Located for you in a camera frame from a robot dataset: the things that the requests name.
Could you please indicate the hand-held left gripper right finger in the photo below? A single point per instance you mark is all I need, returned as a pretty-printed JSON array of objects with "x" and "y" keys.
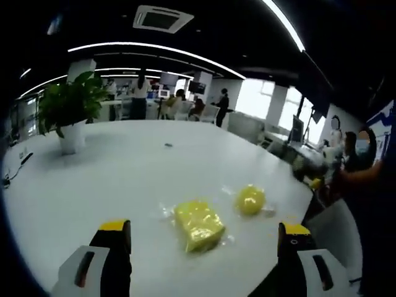
[{"x": 309, "y": 272}]

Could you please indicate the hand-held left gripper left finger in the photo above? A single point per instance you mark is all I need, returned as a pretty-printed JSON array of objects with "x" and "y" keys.
[{"x": 92, "y": 269}]

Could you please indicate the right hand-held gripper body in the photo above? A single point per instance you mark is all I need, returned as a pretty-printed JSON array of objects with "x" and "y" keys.
[{"x": 329, "y": 159}]

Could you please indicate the round yellow silicone block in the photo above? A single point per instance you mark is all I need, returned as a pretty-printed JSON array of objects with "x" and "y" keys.
[{"x": 250, "y": 200}]

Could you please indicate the rectangular yellow silicone block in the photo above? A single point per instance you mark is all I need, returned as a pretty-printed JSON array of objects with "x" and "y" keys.
[{"x": 199, "y": 226}]

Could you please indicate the computer monitor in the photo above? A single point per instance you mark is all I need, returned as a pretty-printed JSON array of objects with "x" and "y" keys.
[{"x": 298, "y": 128}]

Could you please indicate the white chair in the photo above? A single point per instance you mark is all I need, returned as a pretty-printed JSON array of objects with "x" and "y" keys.
[{"x": 337, "y": 229}]

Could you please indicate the person's dark clothing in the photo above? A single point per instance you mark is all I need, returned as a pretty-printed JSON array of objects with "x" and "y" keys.
[{"x": 377, "y": 235}]

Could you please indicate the black bar-shaped device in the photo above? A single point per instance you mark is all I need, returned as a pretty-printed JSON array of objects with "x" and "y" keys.
[{"x": 26, "y": 158}]

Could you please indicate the wide ceiling light strip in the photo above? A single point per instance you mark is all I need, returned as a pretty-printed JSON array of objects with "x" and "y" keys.
[{"x": 286, "y": 21}]

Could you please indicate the small dark table object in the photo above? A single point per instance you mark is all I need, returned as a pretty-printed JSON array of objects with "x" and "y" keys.
[{"x": 168, "y": 144}]

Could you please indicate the green potted plant white pot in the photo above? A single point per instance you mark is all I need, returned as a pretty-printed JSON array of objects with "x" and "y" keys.
[{"x": 68, "y": 105}]

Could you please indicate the long ceiling light strip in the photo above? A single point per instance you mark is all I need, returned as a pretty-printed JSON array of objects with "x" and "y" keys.
[{"x": 161, "y": 49}]

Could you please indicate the short ceiling light strip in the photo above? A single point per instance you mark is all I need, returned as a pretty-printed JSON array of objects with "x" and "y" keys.
[{"x": 25, "y": 73}]

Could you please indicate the ceiling air conditioner vent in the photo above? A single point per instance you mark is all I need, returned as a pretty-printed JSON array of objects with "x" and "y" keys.
[{"x": 162, "y": 18}]

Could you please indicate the blue white wall poster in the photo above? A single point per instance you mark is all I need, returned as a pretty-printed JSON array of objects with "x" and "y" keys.
[{"x": 383, "y": 127}]

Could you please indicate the blue wall screen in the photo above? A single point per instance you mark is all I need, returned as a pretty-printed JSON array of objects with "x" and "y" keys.
[{"x": 197, "y": 87}]

